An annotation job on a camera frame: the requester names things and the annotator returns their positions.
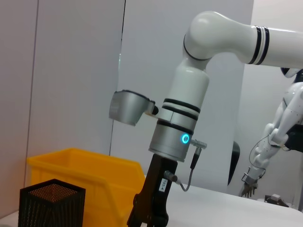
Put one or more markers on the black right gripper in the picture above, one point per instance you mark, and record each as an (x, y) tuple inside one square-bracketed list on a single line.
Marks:
[(151, 201)]

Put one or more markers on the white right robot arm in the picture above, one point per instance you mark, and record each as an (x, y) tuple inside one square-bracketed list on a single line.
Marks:
[(189, 94)]

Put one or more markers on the black mesh pen holder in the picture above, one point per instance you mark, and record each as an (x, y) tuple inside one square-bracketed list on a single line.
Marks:
[(47, 208)]

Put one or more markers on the yellow plastic bin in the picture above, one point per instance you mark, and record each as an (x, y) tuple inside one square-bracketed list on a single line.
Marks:
[(94, 170)]

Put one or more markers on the black curved background panel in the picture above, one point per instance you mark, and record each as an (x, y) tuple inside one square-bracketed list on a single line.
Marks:
[(234, 160)]

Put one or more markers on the small grey background box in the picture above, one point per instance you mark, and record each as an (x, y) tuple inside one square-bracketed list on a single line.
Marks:
[(275, 198)]

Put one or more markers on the white background humanoid robot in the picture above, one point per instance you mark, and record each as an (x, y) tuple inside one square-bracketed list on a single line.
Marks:
[(284, 118)]

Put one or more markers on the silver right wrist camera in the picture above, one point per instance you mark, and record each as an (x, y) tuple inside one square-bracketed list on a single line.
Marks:
[(127, 108)]

